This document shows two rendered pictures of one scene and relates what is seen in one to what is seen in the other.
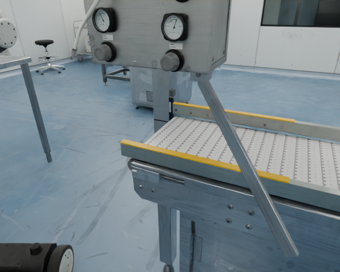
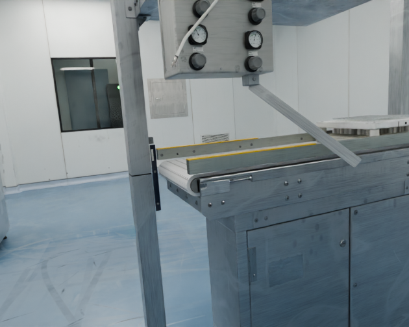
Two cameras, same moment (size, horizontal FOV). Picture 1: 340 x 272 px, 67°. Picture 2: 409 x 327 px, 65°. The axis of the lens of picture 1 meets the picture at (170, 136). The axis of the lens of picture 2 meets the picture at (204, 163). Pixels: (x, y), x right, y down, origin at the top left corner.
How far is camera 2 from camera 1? 0.61 m
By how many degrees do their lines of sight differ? 48
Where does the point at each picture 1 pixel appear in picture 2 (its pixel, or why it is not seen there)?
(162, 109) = (141, 161)
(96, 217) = not seen: outside the picture
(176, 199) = (245, 201)
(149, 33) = (233, 45)
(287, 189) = (316, 148)
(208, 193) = (269, 179)
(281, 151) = not seen: hidden behind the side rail
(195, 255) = (252, 274)
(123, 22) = (212, 37)
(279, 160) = not seen: hidden behind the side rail
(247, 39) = (49, 148)
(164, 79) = (141, 126)
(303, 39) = (112, 140)
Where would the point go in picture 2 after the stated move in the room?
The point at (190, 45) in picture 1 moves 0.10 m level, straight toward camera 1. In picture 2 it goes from (261, 52) to (304, 43)
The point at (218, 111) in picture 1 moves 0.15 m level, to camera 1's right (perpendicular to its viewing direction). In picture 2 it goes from (276, 100) to (305, 99)
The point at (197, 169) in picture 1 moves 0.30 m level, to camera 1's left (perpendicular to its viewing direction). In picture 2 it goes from (261, 158) to (164, 187)
